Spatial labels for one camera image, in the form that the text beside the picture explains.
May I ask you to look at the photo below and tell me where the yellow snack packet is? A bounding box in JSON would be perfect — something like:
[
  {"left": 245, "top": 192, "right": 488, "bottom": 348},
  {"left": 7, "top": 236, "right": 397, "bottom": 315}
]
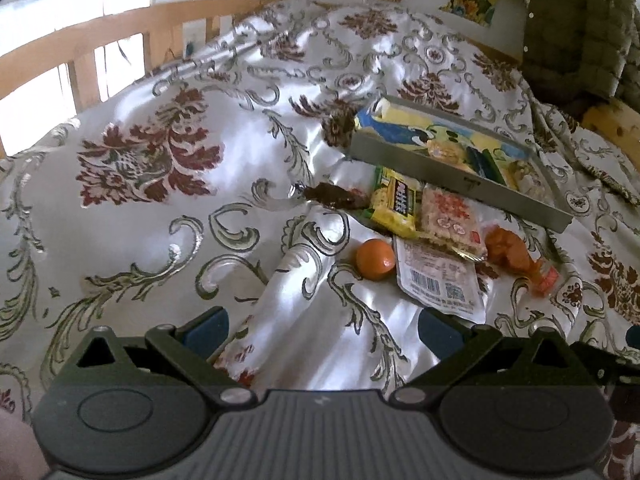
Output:
[{"left": 370, "top": 166, "right": 426, "bottom": 239}]

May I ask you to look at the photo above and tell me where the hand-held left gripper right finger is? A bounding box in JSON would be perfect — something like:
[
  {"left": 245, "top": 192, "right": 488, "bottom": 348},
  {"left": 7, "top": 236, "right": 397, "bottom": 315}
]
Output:
[{"left": 387, "top": 307, "right": 585, "bottom": 406}]

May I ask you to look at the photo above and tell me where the brown snack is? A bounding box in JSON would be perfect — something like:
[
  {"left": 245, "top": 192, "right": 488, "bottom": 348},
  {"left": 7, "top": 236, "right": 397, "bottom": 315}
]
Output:
[{"left": 290, "top": 182, "right": 373, "bottom": 211}]

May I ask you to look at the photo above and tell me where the orange chicken leg packet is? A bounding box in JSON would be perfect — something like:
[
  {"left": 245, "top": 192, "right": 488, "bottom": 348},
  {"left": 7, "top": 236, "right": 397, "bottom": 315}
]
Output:
[{"left": 482, "top": 225, "right": 560, "bottom": 295}]

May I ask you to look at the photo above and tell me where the bright window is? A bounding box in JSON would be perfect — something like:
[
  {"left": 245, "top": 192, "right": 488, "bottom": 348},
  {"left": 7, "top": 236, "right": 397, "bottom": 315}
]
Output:
[{"left": 0, "top": 0, "right": 156, "bottom": 156}]

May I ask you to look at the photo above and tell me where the green puffer jacket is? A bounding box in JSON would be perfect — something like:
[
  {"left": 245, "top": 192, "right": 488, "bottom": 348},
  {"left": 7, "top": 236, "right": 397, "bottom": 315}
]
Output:
[{"left": 520, "top": 0, "right": 640, "bottom": 121}]

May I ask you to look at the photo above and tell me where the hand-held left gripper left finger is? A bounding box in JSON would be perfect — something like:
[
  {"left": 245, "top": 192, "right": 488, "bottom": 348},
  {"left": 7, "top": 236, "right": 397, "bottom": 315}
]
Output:
[{"left": 74, "top": 306, "right": 258, "bottom": 406}]

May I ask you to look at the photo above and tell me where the floral satin blanket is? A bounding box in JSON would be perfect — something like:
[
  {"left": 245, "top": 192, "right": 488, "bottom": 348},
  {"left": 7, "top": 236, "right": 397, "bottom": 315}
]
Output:
[{"left": 0, "top": 0, "right": 640, "bottom": 480}]

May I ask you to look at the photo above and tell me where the white barcode snack packet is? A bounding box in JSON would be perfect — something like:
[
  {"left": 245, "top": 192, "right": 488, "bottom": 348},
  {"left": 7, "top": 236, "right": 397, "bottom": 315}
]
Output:
[{"left": 392, "top": 237, "right": 493, "bottom": 323}]

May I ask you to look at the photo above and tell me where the wooden bed rail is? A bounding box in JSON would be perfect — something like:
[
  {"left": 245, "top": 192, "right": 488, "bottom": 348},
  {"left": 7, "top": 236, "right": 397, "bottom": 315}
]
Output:
[{"left": 0, "top": 0, "right": 291, "bottom": 156}]

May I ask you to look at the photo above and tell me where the red white cracker packet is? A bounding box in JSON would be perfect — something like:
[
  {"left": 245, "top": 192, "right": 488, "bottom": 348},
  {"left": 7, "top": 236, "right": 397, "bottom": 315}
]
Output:
[{"left": 420, "top": 185, "right": 488, "bottom": 262}]

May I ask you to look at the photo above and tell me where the tangerine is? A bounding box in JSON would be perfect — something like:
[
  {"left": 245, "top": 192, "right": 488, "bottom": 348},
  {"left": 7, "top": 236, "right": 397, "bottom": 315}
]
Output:
[{"left": 356, "top": 239, "right": 397, "bottom": 281}]

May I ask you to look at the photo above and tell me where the pink fleece blanket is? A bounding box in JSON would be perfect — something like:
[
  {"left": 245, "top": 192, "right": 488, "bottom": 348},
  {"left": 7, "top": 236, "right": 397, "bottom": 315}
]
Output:
[{"left": 0, "top": 410, "right": 51, "bottom": 480}]

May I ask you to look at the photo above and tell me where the wooden bed end board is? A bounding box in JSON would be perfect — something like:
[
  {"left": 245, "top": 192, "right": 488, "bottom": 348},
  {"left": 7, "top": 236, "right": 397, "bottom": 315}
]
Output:
[{"left": 582, "top": 100, "right": 640, "bottom": 161}]

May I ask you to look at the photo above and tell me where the grey cartoon print tray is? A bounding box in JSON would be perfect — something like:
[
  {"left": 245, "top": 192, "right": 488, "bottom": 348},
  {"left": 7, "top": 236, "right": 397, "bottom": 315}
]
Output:
[{"left": 347, "top": 96, "right": 574, "bottom": 234}]

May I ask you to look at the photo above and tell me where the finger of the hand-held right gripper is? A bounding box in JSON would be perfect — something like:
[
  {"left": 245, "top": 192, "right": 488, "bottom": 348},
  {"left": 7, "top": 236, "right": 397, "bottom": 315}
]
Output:
[{"left": 570, "top": 341, "right": 619, "bottom": 379}]

